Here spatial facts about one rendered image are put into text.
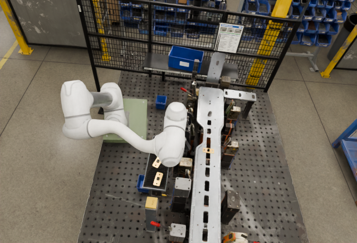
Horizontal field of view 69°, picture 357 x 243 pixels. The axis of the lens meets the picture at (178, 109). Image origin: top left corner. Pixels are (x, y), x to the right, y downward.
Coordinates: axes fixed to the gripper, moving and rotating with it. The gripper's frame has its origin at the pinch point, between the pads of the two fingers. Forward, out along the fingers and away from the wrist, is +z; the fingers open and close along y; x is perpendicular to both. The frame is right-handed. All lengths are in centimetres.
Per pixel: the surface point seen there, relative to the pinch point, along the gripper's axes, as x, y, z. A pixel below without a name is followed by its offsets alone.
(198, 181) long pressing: -0.7, 20.1, 32.2
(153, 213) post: -31.3, -1.6, 22.1
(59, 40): 188, -218, 119
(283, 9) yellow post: 139, 55, -21
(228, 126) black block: 52, 34, 36
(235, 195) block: -5, 45, 29
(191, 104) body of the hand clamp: 66, 1, 37
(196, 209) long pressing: -19.3, 22.9, 31.1
